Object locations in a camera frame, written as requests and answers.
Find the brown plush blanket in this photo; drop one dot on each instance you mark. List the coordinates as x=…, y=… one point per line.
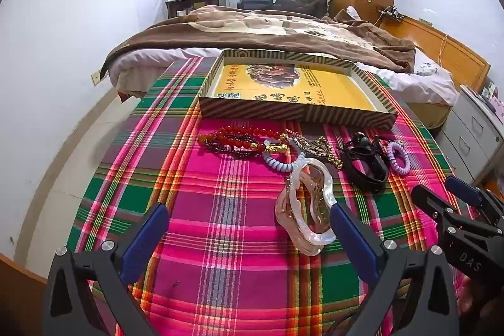
x=256, y=29

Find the white drawer nightstand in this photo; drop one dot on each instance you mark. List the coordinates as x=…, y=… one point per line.
x=468, y=131

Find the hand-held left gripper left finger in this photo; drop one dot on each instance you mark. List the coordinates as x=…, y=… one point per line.
x=143, y=241

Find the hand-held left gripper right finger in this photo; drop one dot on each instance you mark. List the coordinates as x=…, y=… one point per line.
x=350, y=237

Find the wall outlet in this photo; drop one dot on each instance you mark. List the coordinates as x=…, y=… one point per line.
x=95, y=78

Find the boxes on nightstand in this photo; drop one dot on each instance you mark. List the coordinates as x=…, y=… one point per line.
x=492, y=94

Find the clear acrylic hair claw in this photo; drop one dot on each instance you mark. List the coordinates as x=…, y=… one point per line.
x=303, y=237

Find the wooden side shelf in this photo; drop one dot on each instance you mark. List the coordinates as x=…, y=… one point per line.
x=185, y=5

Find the white pillow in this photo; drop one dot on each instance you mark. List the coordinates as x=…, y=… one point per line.
x=352, y=12

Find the power strip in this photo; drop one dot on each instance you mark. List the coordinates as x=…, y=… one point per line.
x=390, y=12

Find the plaid tablecloth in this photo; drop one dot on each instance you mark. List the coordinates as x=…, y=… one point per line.
x=220, y=202

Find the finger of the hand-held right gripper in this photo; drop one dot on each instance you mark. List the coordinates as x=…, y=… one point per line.
x=464, y=190
x=429, y=200

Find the wooden bed base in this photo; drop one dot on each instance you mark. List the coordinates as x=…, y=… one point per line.
x=429, y=115

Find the wooden headboard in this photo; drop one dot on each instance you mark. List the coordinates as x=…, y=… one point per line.
x=445, y=48

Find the yellow shallow cardboard box tray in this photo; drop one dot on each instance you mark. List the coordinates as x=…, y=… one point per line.
x=283, y=88

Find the gold rhinestone hair clip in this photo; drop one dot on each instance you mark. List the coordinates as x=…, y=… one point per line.
x=319, y=147

